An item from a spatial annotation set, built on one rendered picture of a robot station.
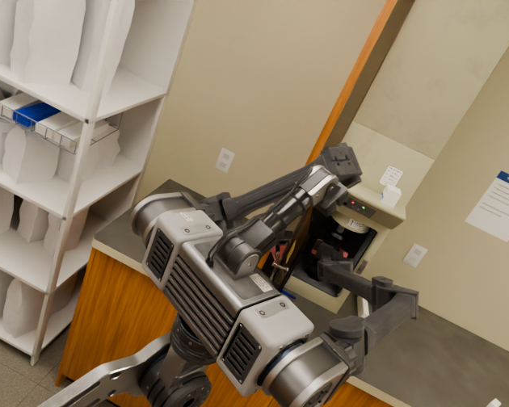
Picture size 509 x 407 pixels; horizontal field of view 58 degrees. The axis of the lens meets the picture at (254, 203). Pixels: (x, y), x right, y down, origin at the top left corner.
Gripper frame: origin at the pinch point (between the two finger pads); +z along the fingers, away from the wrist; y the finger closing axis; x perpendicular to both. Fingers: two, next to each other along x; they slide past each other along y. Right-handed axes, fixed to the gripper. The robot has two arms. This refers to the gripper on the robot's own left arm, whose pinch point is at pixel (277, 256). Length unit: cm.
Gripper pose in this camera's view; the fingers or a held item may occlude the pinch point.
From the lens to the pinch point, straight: 167.2
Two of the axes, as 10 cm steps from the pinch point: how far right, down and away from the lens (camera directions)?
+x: -1.9, 4.2, -8.9
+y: -9.8, -0.6, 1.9
